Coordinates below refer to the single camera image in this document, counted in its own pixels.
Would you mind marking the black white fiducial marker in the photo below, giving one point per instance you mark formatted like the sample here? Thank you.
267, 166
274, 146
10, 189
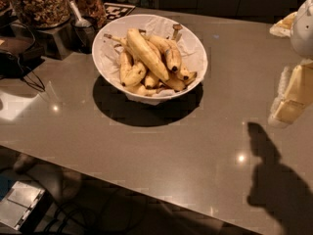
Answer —
116, 11

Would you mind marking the glass jar of nuts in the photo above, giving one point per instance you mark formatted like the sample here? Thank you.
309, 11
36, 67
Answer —
42, 13

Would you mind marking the bottom front banana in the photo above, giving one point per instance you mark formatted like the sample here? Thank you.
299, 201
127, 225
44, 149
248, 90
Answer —
140, 89

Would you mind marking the steel jar stand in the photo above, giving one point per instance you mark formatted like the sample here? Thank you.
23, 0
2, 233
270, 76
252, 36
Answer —
55, 41

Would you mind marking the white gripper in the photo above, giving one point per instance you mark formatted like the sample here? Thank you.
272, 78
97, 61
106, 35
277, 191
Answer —
303, 28

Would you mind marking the large top banana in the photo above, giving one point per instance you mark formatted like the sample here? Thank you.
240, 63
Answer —
145, 53

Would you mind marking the lower right banana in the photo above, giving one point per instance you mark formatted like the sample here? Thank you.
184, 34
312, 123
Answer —
175, 83

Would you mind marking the left lower banana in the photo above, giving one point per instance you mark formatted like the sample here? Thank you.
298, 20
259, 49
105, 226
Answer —
135, 75

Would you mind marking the white bowl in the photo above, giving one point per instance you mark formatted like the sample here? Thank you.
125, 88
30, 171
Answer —
107, 36

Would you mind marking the spotted banana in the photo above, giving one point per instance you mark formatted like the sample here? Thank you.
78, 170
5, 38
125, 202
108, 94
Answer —
169, 50

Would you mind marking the metal box on floor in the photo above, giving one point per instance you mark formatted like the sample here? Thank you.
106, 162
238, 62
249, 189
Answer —
20, 206

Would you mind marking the far right banana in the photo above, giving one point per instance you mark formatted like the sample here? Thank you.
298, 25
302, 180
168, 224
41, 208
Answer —
185, 75

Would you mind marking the glass jar of granola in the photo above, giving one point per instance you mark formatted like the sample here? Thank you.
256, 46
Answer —
94, 9

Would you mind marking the white plastic scoop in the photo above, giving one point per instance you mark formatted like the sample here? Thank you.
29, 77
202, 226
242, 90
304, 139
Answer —
79, 20

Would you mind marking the small middle banana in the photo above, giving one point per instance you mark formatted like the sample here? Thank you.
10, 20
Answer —
150, 80

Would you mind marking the dark scoop holder cup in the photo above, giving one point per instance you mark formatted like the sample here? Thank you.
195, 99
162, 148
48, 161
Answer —
83, 36

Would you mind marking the left curved banana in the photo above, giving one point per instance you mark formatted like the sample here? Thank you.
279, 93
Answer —
125, 61

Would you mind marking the black device with cable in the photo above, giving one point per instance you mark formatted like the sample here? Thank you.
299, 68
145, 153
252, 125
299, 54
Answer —
20, 56

